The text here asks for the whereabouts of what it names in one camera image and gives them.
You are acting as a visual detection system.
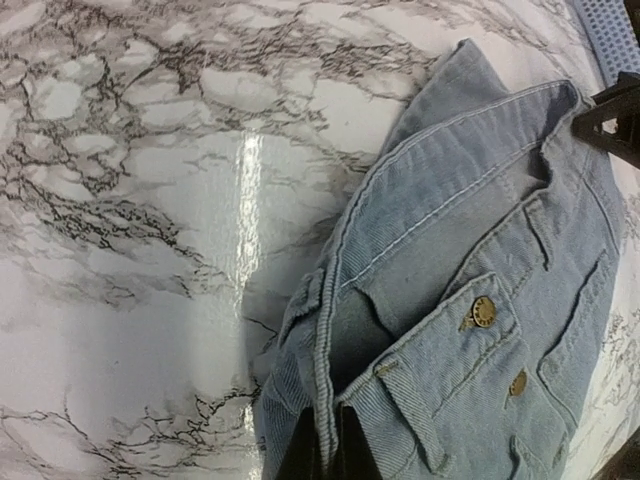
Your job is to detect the grey denim jeans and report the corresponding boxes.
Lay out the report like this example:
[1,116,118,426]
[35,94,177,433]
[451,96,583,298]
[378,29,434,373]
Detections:
[257,39,624,479]

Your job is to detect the white plastic laundry basket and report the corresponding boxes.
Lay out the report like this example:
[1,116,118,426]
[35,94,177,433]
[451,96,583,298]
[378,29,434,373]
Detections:
[574,0,639,87]

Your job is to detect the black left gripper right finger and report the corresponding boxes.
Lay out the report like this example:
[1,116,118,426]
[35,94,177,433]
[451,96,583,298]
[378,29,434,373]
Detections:
[332,404,380,480]

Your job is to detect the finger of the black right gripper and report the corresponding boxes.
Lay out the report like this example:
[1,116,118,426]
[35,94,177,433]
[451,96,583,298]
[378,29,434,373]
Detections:
[571,72,639,163]

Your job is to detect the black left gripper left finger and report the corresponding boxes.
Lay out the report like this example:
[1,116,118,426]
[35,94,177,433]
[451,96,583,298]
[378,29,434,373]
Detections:
[276,408,320,480]

